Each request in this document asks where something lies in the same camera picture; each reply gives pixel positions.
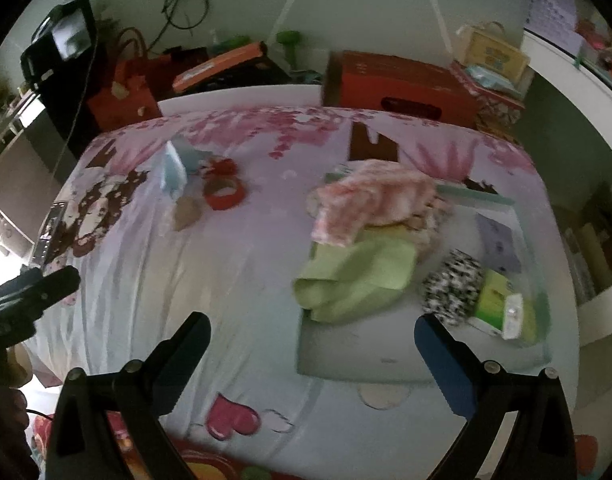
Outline green tissue pack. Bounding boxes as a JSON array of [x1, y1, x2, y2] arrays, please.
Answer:
[[468, 270, 517, 338], [501, 292, 550, 346]]

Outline leopard print cloth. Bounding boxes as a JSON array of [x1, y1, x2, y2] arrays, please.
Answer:
[[422, 249, 484, 326]]

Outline lavender cloth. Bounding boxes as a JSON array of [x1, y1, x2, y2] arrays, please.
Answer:
[[476, 214, 521, 274]]

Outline beige round sponge puff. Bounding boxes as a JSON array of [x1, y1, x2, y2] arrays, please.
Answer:
[[172, 196, 202, 232]]

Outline light green cloth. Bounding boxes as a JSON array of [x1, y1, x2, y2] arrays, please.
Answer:
[[293, 232, 418, 324]]

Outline yellow sponge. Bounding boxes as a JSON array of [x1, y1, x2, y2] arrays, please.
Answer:
[[361, 224, 410, 240]]

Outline blue face mask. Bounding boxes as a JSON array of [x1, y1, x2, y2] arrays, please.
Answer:
[[161, 136, 213, 200]]

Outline red tape roll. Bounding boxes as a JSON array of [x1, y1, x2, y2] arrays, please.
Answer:
[[203, 177, 246, 210]]

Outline small pink red scrunchie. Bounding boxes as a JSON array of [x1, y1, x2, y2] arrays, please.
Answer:
[[202, 158, 239, 178]]

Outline pink fluffy towel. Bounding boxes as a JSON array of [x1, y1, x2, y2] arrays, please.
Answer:
[[312, 159, 436, 247]]

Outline pink floral cloth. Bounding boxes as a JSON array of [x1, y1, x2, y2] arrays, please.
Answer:
[[312, 194, 452, 261]]

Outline person hand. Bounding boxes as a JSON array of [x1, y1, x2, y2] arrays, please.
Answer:
[[0, 348, 39, 479]]

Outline smartphone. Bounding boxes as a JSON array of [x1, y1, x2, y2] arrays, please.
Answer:
[[29, 202, 67, 269]]

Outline white desk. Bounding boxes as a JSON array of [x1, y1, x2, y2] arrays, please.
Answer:
[[521, 30, 612, 347]]

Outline red handbag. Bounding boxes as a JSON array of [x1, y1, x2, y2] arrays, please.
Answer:
[[87, 27, 175, 132]]

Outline cartoon print bedsheet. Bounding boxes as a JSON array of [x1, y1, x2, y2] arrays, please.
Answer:
[[28, 106, 578, 479]]

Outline black monitor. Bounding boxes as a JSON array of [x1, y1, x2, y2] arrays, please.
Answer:
[[21, 0, 98, 142]]

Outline red patterned box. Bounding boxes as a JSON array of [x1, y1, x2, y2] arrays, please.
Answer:
[[449, 61, 525, 145]]

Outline orange flat box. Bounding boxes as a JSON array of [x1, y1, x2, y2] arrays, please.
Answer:
[[172, 41, 267, 94]]

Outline red cardboard box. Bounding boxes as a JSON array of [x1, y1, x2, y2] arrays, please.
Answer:
[[322, 50, 478, 128]]

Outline beige gift bag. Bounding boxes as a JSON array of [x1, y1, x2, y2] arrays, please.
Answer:
[[454, 22, 530, 84]]

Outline green dumbbell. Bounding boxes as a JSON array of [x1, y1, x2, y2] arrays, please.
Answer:
[[276, 29, 302, 70]]

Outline lavender perforated basket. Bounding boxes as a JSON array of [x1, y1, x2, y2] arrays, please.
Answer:
[[524, 0, 584, 58]]

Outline black hanging cables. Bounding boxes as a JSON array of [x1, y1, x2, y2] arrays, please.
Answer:
[[145, 0, 211, 53]]

